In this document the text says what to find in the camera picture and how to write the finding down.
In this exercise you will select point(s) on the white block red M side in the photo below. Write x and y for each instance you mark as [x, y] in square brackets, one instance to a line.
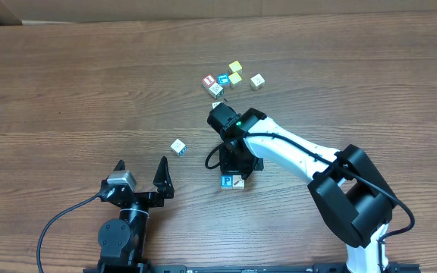
[215, 104]

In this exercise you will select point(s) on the red letter I block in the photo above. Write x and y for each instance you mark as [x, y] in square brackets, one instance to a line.
[208, 81]

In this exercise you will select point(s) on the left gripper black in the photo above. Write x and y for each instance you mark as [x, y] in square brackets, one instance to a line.
[143, 197]

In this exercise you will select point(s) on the white block hammer picture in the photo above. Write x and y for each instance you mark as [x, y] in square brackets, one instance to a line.
[238, 183]

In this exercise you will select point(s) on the yellow block near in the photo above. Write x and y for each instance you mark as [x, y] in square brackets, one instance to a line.
[235, 80]

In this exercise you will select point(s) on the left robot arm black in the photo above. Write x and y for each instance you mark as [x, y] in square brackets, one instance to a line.
[122, 239]

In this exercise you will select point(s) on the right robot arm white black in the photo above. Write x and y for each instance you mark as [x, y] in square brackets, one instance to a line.
[351, 195]

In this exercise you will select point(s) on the white block teal side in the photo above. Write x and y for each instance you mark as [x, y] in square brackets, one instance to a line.
[179, 147]

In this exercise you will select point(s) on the yellow block far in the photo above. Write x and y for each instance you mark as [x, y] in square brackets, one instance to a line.
[235, 67]

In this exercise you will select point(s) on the white block yellow side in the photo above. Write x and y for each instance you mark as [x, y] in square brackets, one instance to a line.
[257, 82]

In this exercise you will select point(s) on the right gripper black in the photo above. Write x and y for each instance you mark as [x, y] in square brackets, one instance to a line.
[235, 165]

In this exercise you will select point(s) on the white block green side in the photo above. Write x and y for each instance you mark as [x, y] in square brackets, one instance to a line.
[216, 91]

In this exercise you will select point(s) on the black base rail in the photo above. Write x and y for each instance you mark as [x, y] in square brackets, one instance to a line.
[317, 268]

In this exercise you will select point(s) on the blue letter P block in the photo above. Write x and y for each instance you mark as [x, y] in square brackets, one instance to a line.
[227, 182]

